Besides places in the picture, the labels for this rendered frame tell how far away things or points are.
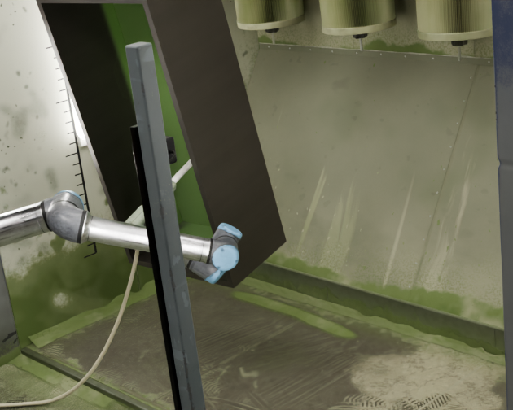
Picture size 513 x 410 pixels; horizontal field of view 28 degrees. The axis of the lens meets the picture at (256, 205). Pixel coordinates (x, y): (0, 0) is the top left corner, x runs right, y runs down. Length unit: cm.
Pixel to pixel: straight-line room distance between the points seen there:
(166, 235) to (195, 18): 126
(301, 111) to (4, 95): 147
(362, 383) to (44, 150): 176
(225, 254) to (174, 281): 84
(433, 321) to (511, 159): 218
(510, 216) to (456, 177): 215
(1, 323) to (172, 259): 217
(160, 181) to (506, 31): 93
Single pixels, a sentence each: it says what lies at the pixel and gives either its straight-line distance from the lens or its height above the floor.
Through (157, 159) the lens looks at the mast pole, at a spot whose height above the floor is 135.
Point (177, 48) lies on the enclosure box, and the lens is 363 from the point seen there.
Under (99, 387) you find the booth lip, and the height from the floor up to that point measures 4.
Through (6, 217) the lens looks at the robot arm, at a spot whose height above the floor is 94.
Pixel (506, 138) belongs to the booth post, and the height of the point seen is 141.
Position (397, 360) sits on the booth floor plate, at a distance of 423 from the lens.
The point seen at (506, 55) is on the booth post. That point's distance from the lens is 220.
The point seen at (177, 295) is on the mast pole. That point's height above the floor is 98.
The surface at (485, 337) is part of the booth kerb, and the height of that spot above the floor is 11.
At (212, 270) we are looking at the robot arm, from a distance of 367.
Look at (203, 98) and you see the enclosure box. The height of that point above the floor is 123.
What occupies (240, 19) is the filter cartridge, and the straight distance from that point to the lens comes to 498.
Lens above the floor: 204
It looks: 19 degrees down
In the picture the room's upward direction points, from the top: 7 degrees counter-clockwise
